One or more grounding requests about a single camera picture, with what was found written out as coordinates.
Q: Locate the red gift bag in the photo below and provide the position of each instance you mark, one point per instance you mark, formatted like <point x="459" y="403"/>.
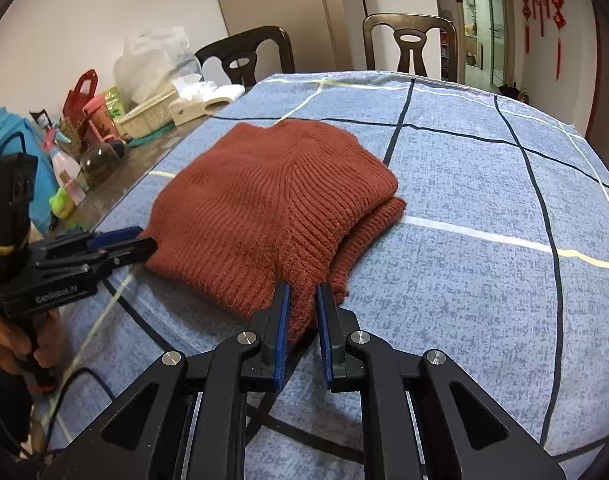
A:
<point x="73" y="116"/>

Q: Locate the person left hand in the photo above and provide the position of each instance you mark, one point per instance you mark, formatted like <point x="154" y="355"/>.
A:
<point x="14" y="342"/>

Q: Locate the dark glass jar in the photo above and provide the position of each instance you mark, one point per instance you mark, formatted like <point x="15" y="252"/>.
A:
<point x="100" y="161"/>

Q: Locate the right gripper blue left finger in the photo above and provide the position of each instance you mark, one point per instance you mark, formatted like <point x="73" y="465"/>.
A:
<point x="185" y="416"/>

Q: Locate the rust red knit sweater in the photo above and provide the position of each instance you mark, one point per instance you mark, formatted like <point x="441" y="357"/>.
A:
<point x="299" y="202"/>

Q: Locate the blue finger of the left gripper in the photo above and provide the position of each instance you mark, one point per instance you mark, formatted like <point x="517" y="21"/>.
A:
<point x="104" y="240"/>
<point x="127" y="253"/>

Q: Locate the pink spray bottle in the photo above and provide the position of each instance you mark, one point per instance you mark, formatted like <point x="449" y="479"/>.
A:
<point x="66" y="169"/>

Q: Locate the red chinese knot decoration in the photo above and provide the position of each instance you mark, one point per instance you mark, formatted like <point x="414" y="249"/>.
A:
<point x="538" y="12"/>

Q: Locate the pink lidded cup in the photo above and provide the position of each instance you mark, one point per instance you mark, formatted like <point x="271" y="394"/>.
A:
<point x="99" y="120"/>

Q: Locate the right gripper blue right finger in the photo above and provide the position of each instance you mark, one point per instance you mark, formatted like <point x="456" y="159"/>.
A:
<point x="423" y="416"/>

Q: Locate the dark wooden chair middle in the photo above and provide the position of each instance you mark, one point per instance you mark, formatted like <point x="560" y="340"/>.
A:
<point x="410" y="33"/>

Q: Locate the dark wooden chair left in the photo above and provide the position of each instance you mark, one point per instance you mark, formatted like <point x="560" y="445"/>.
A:
<point x="238" y="54"/>

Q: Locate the cream woven plastic basket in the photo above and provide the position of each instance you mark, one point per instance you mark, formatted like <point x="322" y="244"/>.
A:
<point x="147" y="117"/>

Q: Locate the white tissue box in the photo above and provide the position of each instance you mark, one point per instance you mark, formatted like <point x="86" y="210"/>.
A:
<point x="198" y="98"/>

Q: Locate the dark wooden chair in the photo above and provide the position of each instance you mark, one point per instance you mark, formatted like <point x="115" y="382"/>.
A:
<point x="238" y="54"/>
<point x="410" y="33"/>

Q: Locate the green toy figure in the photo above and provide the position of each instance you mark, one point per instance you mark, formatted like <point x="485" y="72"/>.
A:
<point x="61" y="205"/>

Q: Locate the teal crochet mat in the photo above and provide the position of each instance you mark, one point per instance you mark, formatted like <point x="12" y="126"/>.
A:
<point x="154" y="135"/>

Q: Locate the white plastic bag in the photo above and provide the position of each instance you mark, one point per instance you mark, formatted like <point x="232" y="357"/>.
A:
<point x="151" y="61"/>

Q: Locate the blue plastic bottle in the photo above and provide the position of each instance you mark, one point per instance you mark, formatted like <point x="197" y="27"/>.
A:
<point x="18" y="142"/>

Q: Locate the green snack packet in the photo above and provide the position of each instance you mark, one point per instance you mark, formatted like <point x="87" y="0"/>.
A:
<point x="114" y="103"/>

